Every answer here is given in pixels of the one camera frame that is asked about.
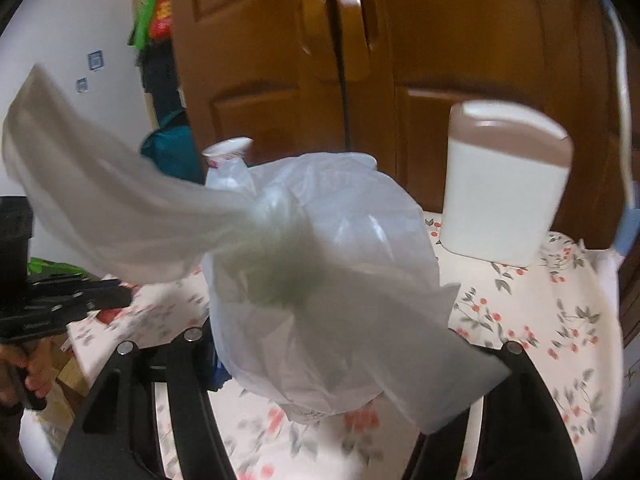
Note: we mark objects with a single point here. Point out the person's left hand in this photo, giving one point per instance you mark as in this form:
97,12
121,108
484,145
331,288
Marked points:
39,368

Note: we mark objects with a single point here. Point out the red hanging bag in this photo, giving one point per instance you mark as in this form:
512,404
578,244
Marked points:
160,26

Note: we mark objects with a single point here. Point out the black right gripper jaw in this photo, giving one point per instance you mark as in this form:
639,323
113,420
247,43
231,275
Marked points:
108,295

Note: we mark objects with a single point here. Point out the green plastic bag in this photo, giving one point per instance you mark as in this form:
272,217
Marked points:
49,267

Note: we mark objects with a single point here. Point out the white gooseneck holder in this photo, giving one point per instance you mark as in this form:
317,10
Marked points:
628,227

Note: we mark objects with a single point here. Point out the white container brown top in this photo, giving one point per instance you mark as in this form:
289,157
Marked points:
507,169

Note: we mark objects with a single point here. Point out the red white paper cup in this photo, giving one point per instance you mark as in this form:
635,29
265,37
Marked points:
225,151

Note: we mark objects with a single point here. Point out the teal bag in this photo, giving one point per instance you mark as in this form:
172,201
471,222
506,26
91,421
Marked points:
172,150

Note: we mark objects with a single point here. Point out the floral cherry tablecloth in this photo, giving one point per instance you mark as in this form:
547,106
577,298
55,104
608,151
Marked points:
561,309

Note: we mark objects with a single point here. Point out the wooden cabinet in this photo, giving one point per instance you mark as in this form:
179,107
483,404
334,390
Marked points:
380,76

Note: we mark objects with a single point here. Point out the clear plastic bag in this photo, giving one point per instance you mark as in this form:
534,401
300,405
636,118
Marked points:
324,288

